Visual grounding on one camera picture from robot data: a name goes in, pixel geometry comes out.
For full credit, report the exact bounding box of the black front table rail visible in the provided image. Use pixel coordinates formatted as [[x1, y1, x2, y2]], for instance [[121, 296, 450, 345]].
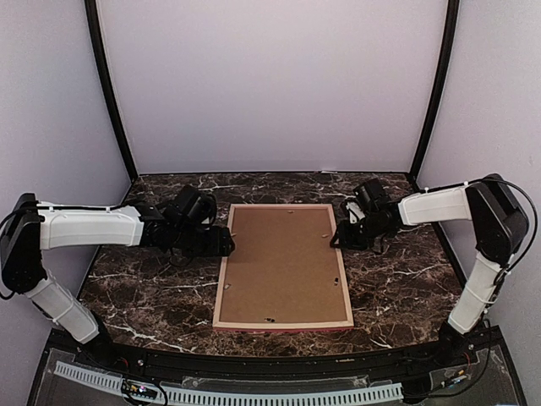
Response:
[[71, 337, 466, 384]]

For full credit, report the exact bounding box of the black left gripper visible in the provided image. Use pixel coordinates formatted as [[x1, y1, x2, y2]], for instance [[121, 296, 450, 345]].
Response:
[[173, 223, 235, 258]]

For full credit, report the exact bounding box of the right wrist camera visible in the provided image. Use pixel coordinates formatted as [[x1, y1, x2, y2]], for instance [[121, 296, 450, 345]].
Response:
[[340, 197, 365, 224]]

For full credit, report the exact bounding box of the right black corner post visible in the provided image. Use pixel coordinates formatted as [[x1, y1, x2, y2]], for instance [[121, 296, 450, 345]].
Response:
[[409, 0, 460, 180]]

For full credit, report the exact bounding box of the brown cardboard backing board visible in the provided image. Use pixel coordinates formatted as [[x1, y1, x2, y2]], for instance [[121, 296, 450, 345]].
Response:
[[217, 206, 350, 325]]

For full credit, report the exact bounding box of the black corner post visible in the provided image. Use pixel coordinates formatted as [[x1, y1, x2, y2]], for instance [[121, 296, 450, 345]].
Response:
[[409, 0, 460, 180], [84, 0, 139, 182]]

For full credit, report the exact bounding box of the left black corner post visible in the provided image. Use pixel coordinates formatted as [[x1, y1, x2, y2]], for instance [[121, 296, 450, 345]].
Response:
[[84, 0, 139, 182]]

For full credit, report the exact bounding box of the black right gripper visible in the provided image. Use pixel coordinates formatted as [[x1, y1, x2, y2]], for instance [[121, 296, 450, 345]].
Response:
[[331, 214, 390, 250]]

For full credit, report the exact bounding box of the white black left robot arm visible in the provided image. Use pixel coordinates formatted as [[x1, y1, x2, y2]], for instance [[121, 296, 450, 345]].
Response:
[[1, 185, 235, 369]]

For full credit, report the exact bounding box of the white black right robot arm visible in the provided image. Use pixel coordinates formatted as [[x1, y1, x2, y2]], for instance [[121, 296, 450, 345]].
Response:
[[330, 173, 540, 367]]

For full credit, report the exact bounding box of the white slotted cable duct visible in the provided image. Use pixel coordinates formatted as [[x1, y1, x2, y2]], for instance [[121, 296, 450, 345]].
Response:
[[53, 361, 403, 405]]

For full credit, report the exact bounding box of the light wooden picture frame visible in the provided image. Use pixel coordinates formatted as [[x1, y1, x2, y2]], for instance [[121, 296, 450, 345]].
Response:
[[212, 202, 355, 333]]

